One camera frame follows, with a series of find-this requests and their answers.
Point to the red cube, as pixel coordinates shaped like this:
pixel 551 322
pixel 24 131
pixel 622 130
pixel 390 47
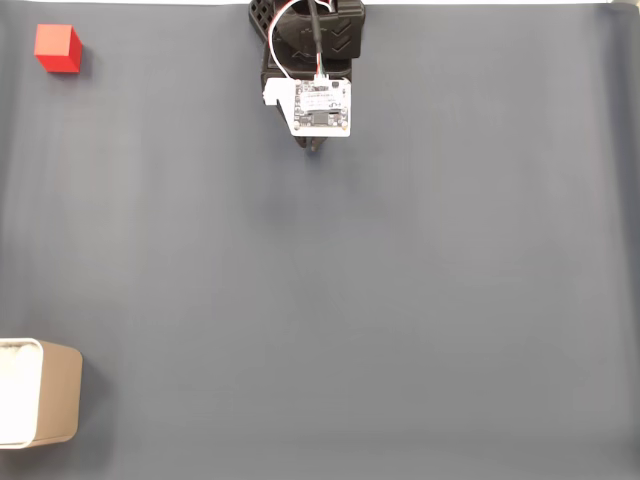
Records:
pixel 55 47

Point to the beige open box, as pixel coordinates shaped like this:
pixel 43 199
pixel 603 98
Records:
pixel 60 395

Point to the blue-grey table mat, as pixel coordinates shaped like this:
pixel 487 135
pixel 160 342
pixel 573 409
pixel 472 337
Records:
pixel 350 275

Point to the white soft padding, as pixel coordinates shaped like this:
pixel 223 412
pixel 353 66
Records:
pixel 17 390

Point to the white camera circuit board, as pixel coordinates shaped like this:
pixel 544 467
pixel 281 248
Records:
pixel 320 107

